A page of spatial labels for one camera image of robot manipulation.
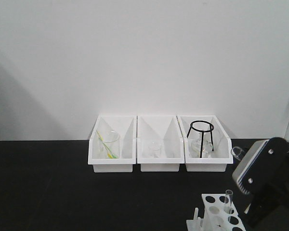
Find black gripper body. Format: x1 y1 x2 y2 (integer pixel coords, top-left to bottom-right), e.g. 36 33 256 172
243 137 289 228

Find small clear test tube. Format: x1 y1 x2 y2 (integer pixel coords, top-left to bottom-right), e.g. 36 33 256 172
224 189 234 214

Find white test tube rack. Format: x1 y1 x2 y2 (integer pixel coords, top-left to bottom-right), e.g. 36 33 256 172
186 193 245 231

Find clear glass flask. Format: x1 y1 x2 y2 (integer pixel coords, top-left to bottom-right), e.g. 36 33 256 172
191 138 213 158

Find right white storage bin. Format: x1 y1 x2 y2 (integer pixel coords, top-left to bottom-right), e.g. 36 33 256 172
177 115 233 172

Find white storage bin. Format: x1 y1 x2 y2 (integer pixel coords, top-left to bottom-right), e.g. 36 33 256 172
177 115 233 172
88 115 137 173
137 115 185 172

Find middle white storage bin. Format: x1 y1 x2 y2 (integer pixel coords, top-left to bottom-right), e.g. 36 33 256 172
137 115 185 172

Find small clear glass beaker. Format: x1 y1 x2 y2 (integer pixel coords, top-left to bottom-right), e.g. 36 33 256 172
148 142 162 158

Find yellow green stirring rod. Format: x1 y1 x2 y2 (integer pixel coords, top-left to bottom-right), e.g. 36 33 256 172
96 130 118 159

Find left white storage bin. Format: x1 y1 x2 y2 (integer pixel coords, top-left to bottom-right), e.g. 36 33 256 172
88 115 137 173

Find large clear glass beaker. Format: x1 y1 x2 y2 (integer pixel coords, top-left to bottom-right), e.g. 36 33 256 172
100 131 121 159

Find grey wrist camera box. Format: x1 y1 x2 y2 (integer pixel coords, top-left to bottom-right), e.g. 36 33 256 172
232 139 269 195

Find black wire tripod stand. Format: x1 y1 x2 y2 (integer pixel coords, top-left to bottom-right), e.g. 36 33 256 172
187 120 214 151

